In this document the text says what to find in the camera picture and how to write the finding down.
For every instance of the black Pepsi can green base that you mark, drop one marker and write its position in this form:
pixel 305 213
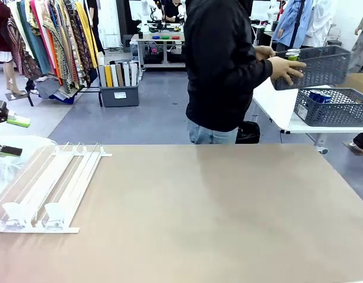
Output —
pixel 293 56

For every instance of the gray plastic lattice basket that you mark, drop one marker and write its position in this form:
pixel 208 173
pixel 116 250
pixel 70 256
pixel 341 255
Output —
pixel 323 67
pixel 331 113

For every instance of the person right forearm black sleeve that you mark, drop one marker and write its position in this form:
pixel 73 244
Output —
pixel 252 76

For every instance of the white can dispenser rack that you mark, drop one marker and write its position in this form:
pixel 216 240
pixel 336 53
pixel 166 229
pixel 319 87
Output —
pixel 36 230

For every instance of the person left hand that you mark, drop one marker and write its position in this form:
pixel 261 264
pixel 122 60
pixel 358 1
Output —
pixel 265 52

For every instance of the person right hand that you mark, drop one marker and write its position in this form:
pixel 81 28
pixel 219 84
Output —
pixel 283 69

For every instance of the translucent white plastic bag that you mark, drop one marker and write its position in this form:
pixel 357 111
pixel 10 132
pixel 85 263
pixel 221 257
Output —
pixel 24 147

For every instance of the gray cloth pile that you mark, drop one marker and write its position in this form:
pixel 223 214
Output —
pixel 47 87

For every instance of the brown patterned hanging garment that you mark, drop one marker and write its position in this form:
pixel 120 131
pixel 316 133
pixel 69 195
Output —
pixel 24 53

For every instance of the orange hanging garment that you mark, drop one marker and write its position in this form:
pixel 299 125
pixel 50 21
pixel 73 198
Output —
pixel 55 59

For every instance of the black clothes rack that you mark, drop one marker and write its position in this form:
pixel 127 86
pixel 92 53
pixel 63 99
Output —
pixel 100 97

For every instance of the teal hanging garment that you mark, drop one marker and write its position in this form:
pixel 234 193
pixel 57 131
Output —
pixel 36 44

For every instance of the light gray fabric roll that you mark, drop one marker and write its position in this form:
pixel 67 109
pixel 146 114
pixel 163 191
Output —
pixel 102 76

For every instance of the yellow fabric roll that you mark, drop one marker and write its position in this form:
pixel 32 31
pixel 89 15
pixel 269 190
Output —
pixel 108 76

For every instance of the gray storage bin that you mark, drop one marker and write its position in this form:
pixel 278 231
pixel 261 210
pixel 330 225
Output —
pixel 119 95

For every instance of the mannequin in maroon dress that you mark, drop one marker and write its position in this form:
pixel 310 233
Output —
pixel 1 23

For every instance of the white fabric roll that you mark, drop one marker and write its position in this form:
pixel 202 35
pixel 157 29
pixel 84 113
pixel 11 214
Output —
pixel 134 73
pixel 126 74
pixel 114 76

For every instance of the brown fabric roll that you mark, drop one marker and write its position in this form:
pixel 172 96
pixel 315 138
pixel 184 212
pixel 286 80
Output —
pixel 119 75

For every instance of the yellow hanging garment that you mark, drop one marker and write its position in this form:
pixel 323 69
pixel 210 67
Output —
pixel 86 35

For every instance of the background person in dark clothes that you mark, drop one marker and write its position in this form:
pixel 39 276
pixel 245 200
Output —
pixel 94 17

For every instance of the background workbench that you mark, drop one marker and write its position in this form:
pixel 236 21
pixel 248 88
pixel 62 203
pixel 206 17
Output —
pixel 157 41

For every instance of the background white robot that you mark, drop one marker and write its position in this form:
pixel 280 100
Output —
pixel 147 14

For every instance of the background person in black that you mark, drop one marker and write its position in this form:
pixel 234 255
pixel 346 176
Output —
pixel 172 11

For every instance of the person in black jacket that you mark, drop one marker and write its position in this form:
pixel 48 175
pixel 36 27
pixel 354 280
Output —
pixel 216 73

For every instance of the white side table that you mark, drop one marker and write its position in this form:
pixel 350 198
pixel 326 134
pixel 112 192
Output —
pixel 275 103

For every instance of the bare white mannequin torso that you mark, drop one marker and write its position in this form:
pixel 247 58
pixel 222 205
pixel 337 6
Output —
pixel 273 10

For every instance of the mannequin in blue shirt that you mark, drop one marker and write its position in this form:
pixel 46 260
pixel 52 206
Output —
pixel 290 23

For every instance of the mannequin in white shirt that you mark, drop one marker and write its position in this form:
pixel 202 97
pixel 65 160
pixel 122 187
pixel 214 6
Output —
pixel 321 23

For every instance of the black step stool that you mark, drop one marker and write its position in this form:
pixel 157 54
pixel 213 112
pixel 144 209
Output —
pixel 334 42

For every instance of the cardboard box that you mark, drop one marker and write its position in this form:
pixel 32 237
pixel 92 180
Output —
pixel 359 81

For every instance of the mannequin in gray dress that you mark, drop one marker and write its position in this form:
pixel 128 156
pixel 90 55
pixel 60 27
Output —
pixel 359 44

